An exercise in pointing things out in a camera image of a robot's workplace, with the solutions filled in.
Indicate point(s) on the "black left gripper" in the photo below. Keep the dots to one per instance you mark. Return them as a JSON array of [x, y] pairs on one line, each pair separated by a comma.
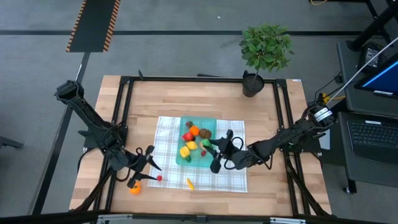
[[136, 163]]

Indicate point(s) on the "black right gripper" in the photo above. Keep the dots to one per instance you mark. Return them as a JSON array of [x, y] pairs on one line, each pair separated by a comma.
[[242, 158]]

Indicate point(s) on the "green cucumber toy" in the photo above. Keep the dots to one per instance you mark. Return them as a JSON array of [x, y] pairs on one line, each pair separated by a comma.
[[206, 143]]

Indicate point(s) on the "red cherry toy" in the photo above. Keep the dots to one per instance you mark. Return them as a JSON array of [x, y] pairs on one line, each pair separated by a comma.
[[159, 178]]

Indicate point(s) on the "brown kiwi toy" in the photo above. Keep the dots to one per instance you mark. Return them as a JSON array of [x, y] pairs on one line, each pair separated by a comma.
[[205, 133]]

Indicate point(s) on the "yellow lemon toy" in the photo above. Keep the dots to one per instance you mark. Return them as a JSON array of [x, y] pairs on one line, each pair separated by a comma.
[[191, 145]]

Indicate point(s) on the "orange pumpkin toy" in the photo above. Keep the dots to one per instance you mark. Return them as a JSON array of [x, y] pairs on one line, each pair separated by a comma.
[[194, 131]]

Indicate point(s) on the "red strawberry toy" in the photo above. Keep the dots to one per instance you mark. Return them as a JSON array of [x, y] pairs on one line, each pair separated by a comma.
[[188, 137]]

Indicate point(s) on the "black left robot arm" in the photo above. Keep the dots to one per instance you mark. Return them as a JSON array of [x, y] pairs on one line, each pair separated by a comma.
[[88, 115]]

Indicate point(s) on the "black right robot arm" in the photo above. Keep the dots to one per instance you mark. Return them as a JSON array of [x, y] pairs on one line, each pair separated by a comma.
[[289, 134]]

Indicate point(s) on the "teal translucent plastic container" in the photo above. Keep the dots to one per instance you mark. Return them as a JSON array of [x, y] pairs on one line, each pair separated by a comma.
[[199, 162]]

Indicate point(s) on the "orange tangerine toy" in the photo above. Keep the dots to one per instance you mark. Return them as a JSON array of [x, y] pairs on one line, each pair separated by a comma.
[[136, 190]]

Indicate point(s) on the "white checked cloth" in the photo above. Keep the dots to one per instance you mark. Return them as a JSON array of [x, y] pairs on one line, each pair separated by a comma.
[[168, 140]]

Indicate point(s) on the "yellow banana toy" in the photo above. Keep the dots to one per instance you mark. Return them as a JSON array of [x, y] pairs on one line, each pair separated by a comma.
[[190, 184]]

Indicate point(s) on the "black floor strip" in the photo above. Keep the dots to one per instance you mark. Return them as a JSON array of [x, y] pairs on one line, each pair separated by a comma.
[[49, 174]]

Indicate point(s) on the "potted green plant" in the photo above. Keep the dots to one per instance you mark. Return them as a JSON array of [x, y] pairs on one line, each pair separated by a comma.
[[265, 46]]

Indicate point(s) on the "black crossbar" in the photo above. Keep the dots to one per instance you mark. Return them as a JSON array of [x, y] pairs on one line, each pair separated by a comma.
[[46, 217]]

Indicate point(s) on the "yellow power plug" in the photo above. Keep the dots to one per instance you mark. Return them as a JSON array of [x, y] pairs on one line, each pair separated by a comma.
[[326, 99]]

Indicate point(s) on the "grey metal foot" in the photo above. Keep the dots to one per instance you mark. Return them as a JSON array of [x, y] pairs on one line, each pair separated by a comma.
[[9, 142]]

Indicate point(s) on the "dark grey cart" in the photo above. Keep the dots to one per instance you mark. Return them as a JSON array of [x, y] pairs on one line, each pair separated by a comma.
[[357, 174]]

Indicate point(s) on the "black mat with orange stripes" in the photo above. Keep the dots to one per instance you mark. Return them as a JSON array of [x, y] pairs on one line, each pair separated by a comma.
[[93, 25]]

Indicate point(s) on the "black laptop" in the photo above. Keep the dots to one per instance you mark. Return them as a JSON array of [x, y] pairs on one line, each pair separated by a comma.
[[373, 133]]

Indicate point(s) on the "black power supply box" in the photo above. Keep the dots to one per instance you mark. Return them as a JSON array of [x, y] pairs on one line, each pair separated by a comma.
[[370, 56]]

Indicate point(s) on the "monitor with blue screen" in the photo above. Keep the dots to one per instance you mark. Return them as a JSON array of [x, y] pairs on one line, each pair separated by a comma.
[[384, 79]]

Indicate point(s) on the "black stand leg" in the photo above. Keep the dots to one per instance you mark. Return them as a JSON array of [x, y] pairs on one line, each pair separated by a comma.
[[373, 27]]

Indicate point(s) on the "silver bracket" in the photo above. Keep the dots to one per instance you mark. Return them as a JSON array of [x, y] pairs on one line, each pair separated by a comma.
[[115, 217], [287, 221]]

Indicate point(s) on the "black aluminium table frame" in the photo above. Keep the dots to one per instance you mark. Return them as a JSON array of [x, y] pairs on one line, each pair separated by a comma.
[[202, 79]]

